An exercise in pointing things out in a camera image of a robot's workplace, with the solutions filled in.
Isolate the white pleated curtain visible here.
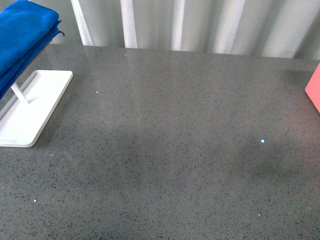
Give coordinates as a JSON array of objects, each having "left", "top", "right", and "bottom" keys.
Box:
[{"left": 0, "top": 0, "right": 320, "bottom": 62}]

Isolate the blue cloth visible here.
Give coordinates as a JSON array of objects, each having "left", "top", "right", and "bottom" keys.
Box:
[{"left": 0, "top": 0, "right": 61, "bottom": 97}]

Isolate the pink box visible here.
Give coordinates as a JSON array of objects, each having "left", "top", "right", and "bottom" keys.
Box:
[{"left": 305, "top": 63, "right": 320, "bottom": 112}]

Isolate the white rack with wooden bars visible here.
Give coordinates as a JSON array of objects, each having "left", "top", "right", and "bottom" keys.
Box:
[{"left": 0, "top": 70, "right": 73, "bottom": 148}]

